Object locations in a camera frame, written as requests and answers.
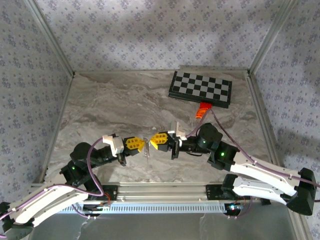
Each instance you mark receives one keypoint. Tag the black and grey chessboard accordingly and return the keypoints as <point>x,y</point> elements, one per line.
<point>200,86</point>

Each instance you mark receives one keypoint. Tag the aluminium frame post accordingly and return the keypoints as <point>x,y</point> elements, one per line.
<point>270,37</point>

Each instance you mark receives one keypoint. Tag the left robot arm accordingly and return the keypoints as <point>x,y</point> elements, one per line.
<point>50,200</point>

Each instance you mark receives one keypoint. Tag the grey metal sheet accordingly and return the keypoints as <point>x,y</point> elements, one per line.
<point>150,227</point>

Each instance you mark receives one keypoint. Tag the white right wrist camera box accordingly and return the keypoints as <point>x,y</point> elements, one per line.
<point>178,131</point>

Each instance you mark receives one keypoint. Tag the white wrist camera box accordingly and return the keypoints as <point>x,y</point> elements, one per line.
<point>178,131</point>
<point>113,145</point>

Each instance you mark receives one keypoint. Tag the aluminium frame rail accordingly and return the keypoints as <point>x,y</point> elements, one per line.
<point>125,72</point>
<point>261,112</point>
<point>57,127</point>

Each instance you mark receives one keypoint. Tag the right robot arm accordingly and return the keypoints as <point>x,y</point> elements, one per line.
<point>262,172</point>

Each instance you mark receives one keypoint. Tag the orange curved toy piece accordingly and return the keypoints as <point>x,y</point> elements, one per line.
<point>200,113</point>

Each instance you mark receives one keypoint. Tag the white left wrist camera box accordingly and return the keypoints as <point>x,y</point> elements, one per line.
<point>113,145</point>

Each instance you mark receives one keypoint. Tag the small black block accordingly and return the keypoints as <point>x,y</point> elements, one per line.
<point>267,203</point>

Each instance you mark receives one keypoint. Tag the wide aluminium base rail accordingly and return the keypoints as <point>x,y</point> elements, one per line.
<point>162,191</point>

